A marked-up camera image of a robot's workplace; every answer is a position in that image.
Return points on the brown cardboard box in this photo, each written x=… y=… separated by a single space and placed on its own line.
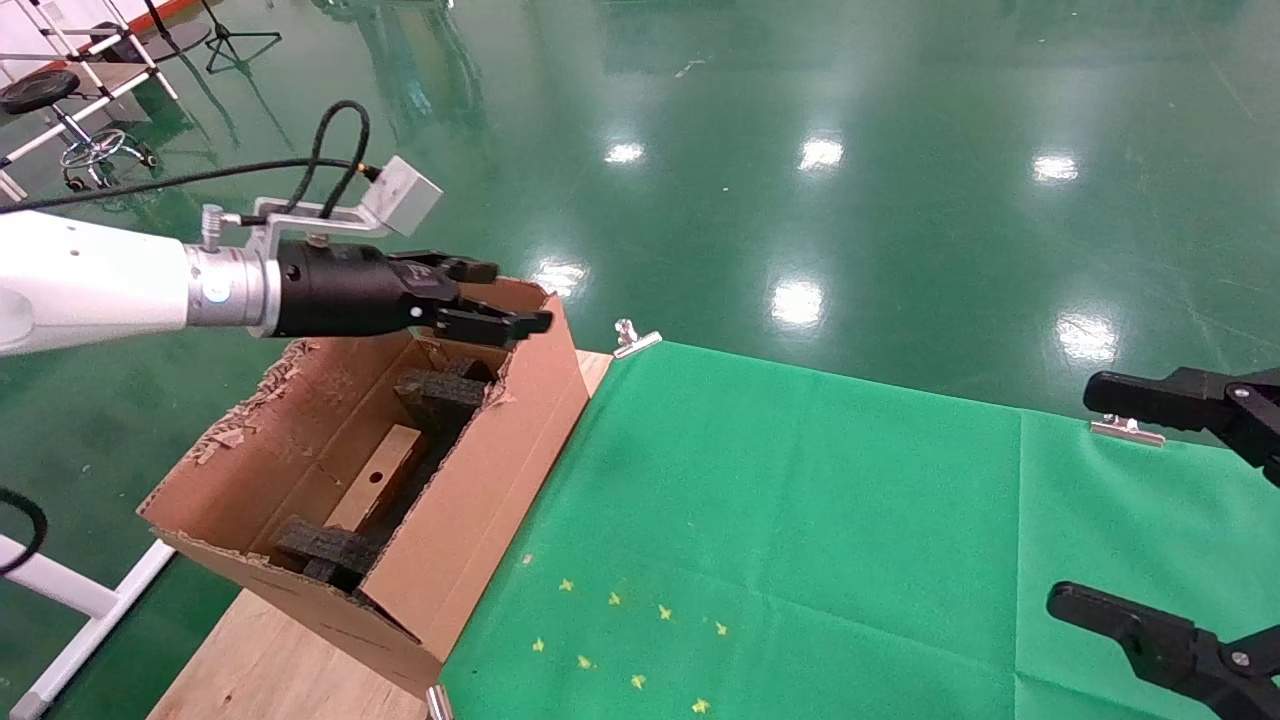
x=380 y=470

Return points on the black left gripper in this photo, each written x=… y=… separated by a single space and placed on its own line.
x=340 y=290

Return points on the black tripod stand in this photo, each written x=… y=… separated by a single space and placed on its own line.
x=250 y=38

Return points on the green table cloth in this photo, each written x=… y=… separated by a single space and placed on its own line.
x=850 y=520

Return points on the silver metal clip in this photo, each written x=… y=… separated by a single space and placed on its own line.
x=1125 y=431
x=438 y=705
x=640 y=340

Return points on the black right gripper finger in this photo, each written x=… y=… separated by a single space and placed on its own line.
x=1200 y=400
x=1180 y=645

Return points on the black bag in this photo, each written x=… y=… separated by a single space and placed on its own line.
x=115 y=42

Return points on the black foam block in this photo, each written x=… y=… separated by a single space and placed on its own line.
x=440 y=395
x=325 y=545

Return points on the large open cardboard carton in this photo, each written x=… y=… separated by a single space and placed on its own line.
x=480 y=520

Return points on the black round-base stand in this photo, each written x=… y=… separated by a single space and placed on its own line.
x=180 y=38

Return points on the silver camera mount bracket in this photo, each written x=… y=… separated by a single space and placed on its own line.
x=300 y=222

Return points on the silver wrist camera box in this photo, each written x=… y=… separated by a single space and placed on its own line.
x=400 y=195

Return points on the white table frame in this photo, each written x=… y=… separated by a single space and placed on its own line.
x=60 y=590

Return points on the black round stool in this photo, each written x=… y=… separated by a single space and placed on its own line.
x=35 y=90

